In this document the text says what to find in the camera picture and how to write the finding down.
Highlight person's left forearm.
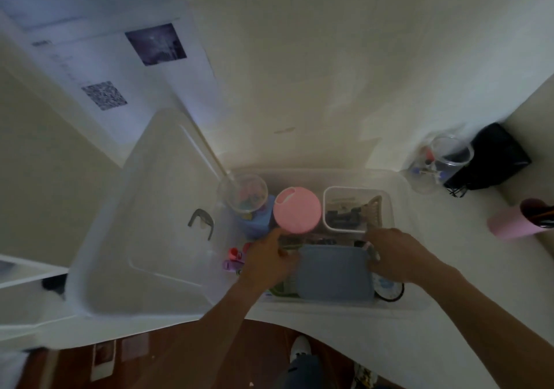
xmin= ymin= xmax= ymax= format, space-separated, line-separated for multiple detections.
xmin=130 ymin=277 xmax=273 ymax=389

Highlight white printed wall poster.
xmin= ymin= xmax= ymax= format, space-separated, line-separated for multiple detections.
xmin=0 ymin=5 xmax=219 ymax=151

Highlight person's right forearm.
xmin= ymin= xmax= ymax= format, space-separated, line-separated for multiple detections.
xmin=419 ymin=260 xmax=554 ymax=389

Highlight dark pens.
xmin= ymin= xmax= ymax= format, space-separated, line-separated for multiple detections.
xmin=526 ymin=205 xmax=554 ymax=229

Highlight person's blue jeans leg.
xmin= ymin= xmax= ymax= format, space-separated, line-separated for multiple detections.
xmin=274 ymin=353 xmax=326 ymax=389

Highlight person's white shoe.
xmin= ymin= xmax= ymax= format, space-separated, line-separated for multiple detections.
xmin=289 ymin=335 xmax=313 ymax=361

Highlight grey lid latch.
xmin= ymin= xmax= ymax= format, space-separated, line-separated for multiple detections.
xmin=187 ymin=208 xmax=216 ymax=241

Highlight white square container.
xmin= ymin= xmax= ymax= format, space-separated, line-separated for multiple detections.
xmin=322 ymin=185 xmax=395 ymax=234

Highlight pink paper sheet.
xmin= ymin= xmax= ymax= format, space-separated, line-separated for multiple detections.
xmin=120 ymin=332 xmax=151 ymax=362

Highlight black and white tape roll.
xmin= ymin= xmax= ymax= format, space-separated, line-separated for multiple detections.
xmin=371 ymin=271 xmax=406 ymax=304

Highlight clear plastic cup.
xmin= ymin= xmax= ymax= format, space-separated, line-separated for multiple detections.
xmin=216 ymin=173 xmax=269 ymax=215

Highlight clear jar with pens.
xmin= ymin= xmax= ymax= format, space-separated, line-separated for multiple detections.
xmin=406 ymin=134 xmax=475 ymax=194

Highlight person's left hand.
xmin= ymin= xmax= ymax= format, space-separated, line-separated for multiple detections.
xmin=238 ymin=227 xmax=300 ymax=291

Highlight person's patterned shoe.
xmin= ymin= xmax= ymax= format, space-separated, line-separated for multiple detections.
xmin=350 ymin=362 xmax=378 ymax=389

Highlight translucent white bin lid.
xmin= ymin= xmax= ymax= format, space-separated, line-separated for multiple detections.
xmin=68 ymin=107 xmax=236 ymax=317

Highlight pink and purple clips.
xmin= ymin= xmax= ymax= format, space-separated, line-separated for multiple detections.
xmin=222 ymin=242 xmax=255 ymax=274

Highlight pink round lidded container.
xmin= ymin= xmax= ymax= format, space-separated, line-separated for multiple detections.
xmin=272 ymin=186 xmax=323 ymax=234

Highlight pink pen cup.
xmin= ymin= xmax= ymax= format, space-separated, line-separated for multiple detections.
xmin=486 ymin=198 xmax=554 ymax=241

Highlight blue plastic container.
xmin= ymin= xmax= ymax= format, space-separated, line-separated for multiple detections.
xmin=239 ymin=194 xmax=278 ymax=241

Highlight black mesh desk organizer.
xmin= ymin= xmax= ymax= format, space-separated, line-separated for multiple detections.
xmin=443 ymin=122 xmax=533 ymax=198

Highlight green item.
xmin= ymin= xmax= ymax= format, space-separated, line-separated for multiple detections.
xmin=268 ymin=280 xmax=300 ymax=299

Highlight person's right hand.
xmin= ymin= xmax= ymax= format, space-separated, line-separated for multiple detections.
xmin=363 ymin=227 xmax=445 ymax=286

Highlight clear plastic storage bin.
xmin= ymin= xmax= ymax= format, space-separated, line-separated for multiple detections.
xmin=216 ymin=167 xmax=430 ymax=318

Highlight black binder clips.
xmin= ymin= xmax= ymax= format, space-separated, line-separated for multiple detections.
xmin=325 ymin=205 xmax=366 ymax=230

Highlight white paper card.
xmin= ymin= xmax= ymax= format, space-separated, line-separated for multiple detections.
xmin=90 ymin=340 xmax=117 ymax=382

